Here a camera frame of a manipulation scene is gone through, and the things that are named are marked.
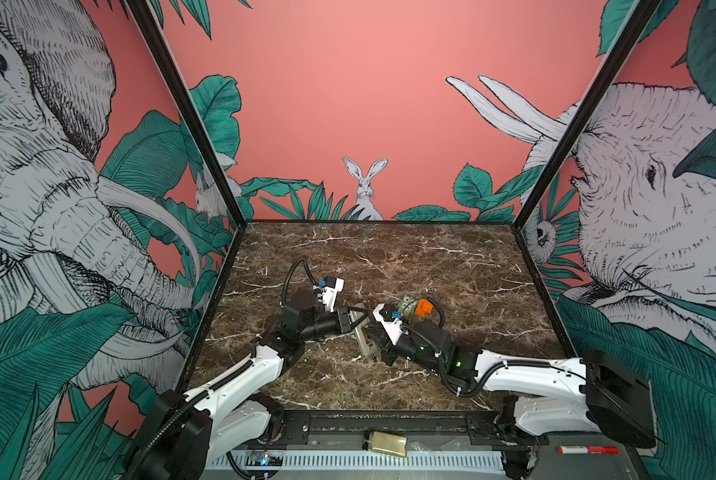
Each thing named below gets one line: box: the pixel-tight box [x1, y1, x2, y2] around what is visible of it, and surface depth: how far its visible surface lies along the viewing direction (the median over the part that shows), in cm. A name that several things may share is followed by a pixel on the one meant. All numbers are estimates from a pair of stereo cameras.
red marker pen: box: [556, 446, 620, 455], surface depth 72 cm
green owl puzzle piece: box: [399, 296, 418, 318], surface depth 97 cm
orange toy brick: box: [415, 298, 433, 318], surface depth 97 cm
